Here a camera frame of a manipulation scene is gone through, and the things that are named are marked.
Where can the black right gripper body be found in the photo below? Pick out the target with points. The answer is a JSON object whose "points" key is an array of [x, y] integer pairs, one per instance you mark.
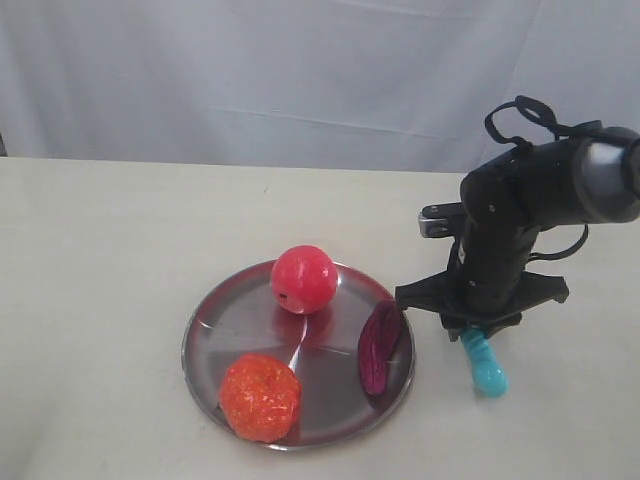
{"points": [[485, 284]]}

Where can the cyan toy object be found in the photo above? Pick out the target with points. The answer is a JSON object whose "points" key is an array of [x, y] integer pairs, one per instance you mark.
{"points": [[488, 376]]}

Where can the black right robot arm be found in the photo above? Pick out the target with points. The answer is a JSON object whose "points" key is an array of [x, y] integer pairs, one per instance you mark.
{"points": [[591, 178]]}

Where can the purple toy sweet potato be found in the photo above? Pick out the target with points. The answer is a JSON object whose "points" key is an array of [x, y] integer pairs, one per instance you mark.
{"points": [[376, 345]]}

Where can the red toy apple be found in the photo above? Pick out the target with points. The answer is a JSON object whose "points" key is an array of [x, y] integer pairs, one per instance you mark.
{"points": [[304, 279]]}

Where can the orange-red toy strawberry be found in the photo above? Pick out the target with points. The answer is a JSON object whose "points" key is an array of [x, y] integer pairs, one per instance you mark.
{"points": [[260, 398]]}

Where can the round metal plate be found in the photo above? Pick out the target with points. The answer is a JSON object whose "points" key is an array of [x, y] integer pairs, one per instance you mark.
{"points": [[240, 315]]}

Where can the white backdrop cloth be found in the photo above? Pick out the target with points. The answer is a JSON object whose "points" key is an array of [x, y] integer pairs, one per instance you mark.
{"points": [[395, 85]]}

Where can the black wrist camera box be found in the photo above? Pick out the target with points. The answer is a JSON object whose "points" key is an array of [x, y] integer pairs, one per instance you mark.
{"points": [[442, 220]]}

